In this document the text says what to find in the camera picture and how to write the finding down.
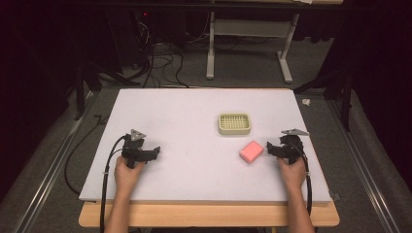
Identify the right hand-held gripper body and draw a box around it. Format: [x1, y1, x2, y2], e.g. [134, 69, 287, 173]
[279, 128, 311, 166]

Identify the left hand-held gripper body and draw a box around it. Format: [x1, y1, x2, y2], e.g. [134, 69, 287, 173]
[120, 128, 148, 170]

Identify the pink soap bar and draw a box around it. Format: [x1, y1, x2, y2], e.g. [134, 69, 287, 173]
[239, 140, 265, 165]

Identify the beige soap dish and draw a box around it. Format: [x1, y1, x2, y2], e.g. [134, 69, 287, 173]
[217, 112, 253, 137]

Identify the person's left hand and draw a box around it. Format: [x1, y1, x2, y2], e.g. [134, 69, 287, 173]
[113, 155, 147, 196]

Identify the person's right hand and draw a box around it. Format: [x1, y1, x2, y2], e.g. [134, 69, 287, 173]
[277, 156, 307, 192]

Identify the white foam board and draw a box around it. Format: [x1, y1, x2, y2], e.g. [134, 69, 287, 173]
[78, 87, 333, 206]

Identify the black metal stand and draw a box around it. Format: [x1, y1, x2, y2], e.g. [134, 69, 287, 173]
[73, 60, 142, 121]
[292, 68, 355, 133]

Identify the wooden table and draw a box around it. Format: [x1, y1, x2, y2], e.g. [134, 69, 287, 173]
[78, 200, 341, 228]

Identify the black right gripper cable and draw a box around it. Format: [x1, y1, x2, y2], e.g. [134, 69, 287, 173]
[299, 142, 314, 216]

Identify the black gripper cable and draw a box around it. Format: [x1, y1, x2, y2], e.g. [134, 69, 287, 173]
[99, 134, 128, 233]
[299, 142, 314, 216]

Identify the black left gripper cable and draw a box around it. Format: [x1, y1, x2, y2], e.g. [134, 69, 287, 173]
[99, 134, 128, 233]

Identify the black floor cable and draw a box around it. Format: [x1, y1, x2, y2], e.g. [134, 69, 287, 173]
[63, 114, 110, 197]

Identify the metal floor rail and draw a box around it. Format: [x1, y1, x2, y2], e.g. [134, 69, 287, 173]
[12, 91, 100, 233]
[326, 96, 404, 233]

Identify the tangle of black cables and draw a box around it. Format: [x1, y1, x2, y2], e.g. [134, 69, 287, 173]
[130, 18, 192, 89]

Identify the white metal desk frame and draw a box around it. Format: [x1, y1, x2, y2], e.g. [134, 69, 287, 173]
[205, 0, 301, 84]

